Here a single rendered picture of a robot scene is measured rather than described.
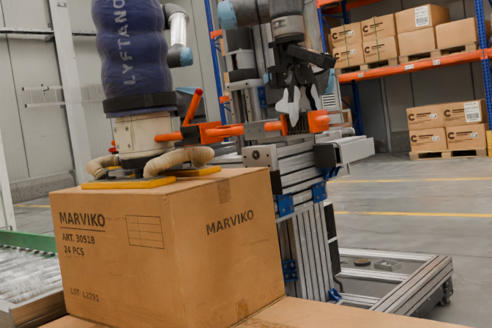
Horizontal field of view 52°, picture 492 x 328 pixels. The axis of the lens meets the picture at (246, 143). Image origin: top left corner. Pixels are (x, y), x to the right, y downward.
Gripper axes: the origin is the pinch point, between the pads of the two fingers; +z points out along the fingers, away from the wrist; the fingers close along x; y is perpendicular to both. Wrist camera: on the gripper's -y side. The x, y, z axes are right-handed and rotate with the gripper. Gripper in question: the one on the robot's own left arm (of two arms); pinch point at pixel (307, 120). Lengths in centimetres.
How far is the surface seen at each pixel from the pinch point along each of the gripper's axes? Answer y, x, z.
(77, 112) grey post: 373, -169, -29
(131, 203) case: 45, 20, 16
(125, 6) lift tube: 52, 7, -39
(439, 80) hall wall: 264, -846, -18
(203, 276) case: 29.5, 12.7, 36.3
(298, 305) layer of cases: 21, -14, 53
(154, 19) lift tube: 49, -1, -35
